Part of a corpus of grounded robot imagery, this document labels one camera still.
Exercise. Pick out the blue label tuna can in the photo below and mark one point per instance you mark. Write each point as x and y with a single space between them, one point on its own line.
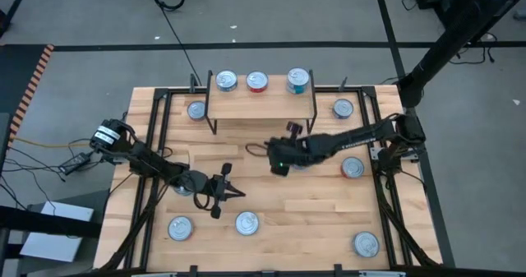
226 80
342 108
247 223
303 168

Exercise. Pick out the wooden shelf black metal legs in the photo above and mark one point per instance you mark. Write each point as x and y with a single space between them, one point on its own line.
261 104

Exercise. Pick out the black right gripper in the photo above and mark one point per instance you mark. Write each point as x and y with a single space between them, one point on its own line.
292 153

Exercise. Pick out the black metal beam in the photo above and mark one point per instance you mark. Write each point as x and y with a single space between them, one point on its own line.
41 223

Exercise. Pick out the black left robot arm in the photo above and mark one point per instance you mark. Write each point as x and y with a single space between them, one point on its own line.
148 162

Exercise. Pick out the black metal table frame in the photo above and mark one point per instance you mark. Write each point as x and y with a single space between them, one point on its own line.
181 90

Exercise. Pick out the round silver-lidded tuna can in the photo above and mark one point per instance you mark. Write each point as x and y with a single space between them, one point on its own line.
366 244
195 110

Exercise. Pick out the white flat box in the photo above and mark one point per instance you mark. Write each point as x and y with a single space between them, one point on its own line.
53 246

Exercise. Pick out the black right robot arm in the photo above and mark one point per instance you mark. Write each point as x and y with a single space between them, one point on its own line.
357 136

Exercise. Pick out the red label tuna can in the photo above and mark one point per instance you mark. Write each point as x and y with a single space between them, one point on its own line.
352 167
180 228
257 81

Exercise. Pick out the teal label tuna can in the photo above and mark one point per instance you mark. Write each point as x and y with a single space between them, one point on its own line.
183 191
298 76
298 90

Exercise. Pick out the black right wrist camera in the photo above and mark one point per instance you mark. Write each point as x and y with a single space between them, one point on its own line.
293 129

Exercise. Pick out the black mat orange striped edge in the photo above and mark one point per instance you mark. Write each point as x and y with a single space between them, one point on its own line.
16 75

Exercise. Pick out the black power adapter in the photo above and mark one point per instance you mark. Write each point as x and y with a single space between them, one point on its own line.
74 164

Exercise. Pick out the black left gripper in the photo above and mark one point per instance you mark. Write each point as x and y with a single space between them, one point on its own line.
218 186

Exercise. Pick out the tall black post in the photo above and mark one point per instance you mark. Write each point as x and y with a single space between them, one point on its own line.
448 42

